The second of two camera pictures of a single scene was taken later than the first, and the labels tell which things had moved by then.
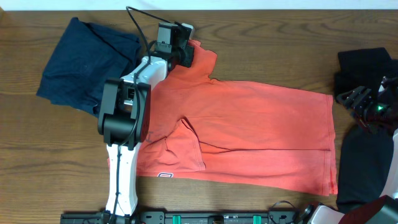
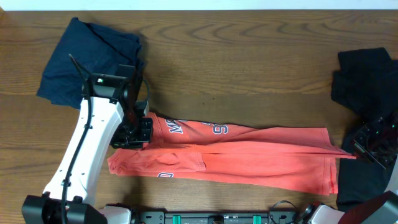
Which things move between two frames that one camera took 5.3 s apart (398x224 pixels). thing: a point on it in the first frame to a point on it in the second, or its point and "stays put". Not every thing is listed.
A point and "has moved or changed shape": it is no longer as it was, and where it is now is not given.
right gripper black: x=361 y=97 to x=360 y=142
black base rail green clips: x=207 y=217 stays put
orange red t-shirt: x=237 y=131 has moved or changed shape
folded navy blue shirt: x=86 y=56 stays put
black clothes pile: x=365 y=158 stays put
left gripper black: x=188 y=55 to x=146 y=130
